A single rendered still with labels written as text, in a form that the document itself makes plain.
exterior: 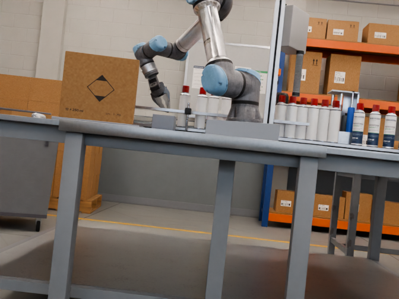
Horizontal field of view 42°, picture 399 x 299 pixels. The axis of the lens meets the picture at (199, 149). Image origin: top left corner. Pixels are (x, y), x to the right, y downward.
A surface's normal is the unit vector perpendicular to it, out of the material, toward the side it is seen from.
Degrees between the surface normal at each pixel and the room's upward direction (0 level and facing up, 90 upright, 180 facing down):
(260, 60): 90
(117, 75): 90
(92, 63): 90
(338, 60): 90
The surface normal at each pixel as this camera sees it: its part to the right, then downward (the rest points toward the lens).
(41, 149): 0.26, 0.08
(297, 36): 0.79, 0.07
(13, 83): 0.06, 0.00
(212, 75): -0.73, 0.04
